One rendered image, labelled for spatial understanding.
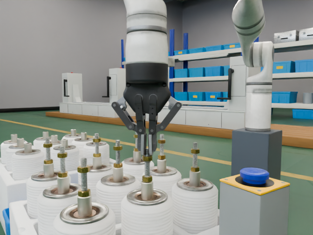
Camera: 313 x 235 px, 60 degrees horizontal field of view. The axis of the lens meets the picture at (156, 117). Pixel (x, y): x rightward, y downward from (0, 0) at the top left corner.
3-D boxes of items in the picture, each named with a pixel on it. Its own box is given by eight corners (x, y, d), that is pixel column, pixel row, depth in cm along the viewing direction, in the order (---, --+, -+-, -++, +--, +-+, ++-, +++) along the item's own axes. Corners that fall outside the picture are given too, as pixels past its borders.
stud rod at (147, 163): (146, 190, 49) (146, 149, 48) (143, 189, 50) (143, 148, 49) (151, 189, 50) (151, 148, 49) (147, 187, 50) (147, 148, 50)
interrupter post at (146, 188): (144, 202, 48) (144, 184, 48) (138, 197, 50) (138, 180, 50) (156, 199, 50) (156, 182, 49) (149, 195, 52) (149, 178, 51)
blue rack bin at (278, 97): (276, 102, 539) (276, 91, 537) (297, 102, 515) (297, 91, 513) (267, 103, 502) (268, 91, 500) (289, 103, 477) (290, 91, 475)
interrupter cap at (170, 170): (141, 176, 64) (141, 172, 64) (151, 167, 71) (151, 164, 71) (173, 178, 62) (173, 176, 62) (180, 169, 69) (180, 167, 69)
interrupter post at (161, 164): (155, 173, 66) (155, 160, 65) (158, 170, 68) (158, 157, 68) (165, 174, 65) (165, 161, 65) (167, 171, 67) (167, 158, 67)
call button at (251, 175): (250, 178, 42) (251, 165, 42) (274, 185, 39) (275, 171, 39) (234, 183, 40) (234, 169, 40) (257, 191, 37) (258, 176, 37)
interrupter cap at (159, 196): (138, 210, 45) (138, 207, 45) (119, 196, 51) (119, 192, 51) (175, 201, 49) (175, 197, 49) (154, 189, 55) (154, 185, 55)
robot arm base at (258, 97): (250, 127, 110) (252, 85, 109) (274, 129, 104) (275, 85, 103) (240, 130, 104) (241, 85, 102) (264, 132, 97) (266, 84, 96)
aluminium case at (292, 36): (282, 46, 521) (282, 36, 520) (303, 44, 495) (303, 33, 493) (273, 44, 492) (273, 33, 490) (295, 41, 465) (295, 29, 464)
